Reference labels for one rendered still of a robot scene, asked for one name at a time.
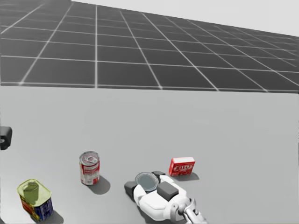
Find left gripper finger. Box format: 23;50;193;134
0;126;13;151

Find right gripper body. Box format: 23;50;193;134
139;182;192;221

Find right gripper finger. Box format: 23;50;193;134
151;170;175;184
124;180;146;206

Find red and white can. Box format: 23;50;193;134
78;151;101;186

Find green and blue rectangular can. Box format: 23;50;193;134
16;179;54;222

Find red and white carton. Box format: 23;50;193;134
168;156;196;177

